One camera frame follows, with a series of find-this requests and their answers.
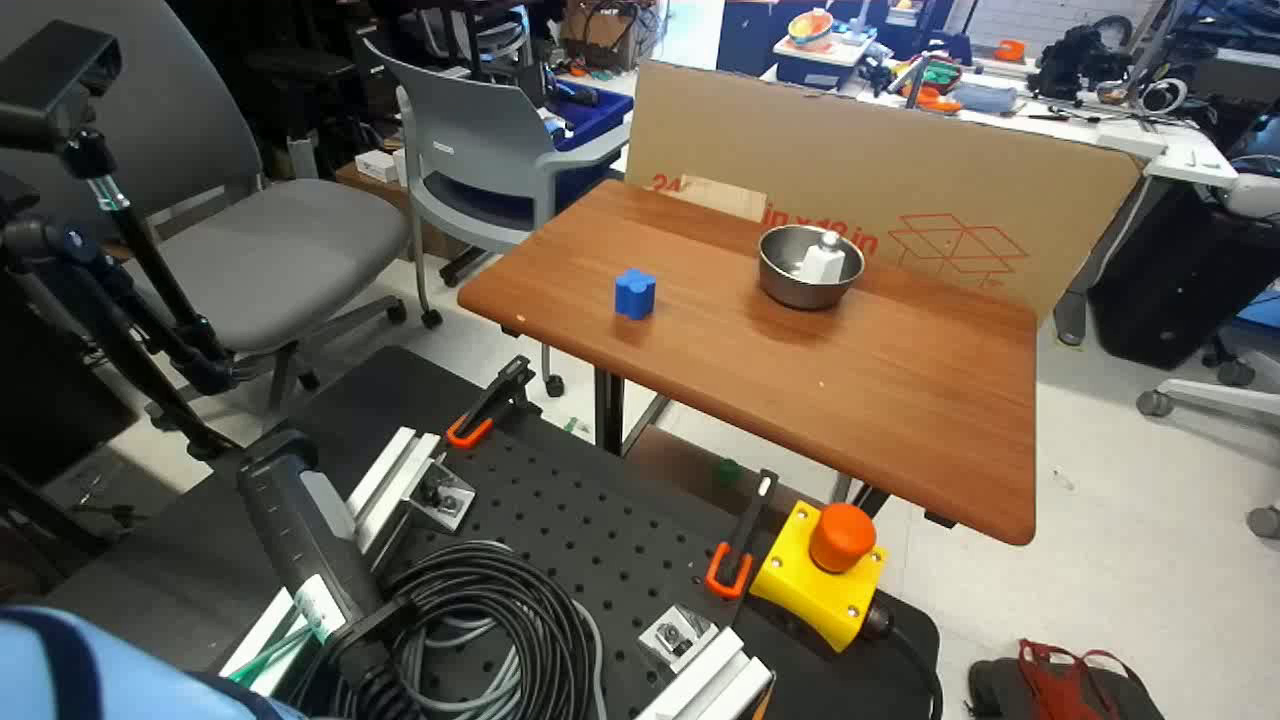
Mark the light blue striped object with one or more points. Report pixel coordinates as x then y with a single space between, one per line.
92 673

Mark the yellow emergency stop button box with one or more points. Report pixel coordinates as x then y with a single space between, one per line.
818 576

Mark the white cluttered desk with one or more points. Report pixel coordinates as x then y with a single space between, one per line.
1146 140

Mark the blue plastic bin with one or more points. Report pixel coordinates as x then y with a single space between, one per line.
593 114

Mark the blue cube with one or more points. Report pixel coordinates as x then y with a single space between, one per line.
634 297

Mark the brown cardboard panel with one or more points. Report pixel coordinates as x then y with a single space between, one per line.
855 163

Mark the metal bowl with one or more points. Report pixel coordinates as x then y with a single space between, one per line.
800 289

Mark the dark grey power strip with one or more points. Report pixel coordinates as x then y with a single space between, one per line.
310 527

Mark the grey padded office chair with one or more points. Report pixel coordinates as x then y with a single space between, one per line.
282 255

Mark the grey chair wheel base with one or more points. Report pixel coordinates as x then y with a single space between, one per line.
1223 395

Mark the red black bag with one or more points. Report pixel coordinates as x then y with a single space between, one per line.
1061 680

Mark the aluminium rail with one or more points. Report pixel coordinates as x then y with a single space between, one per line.
706 673
273 638
402 475

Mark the black table leg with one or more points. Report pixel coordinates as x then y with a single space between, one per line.
610 411

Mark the black camera tripod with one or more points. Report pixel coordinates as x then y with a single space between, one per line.
145 265

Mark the orange black clamp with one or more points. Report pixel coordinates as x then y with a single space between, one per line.
490 403
741 541

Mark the light grey plastic chair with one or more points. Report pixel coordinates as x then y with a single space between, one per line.
465 146

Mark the small green object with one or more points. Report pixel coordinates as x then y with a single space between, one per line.
729 470

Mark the black suitcase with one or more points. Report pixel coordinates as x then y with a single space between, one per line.
1175 282

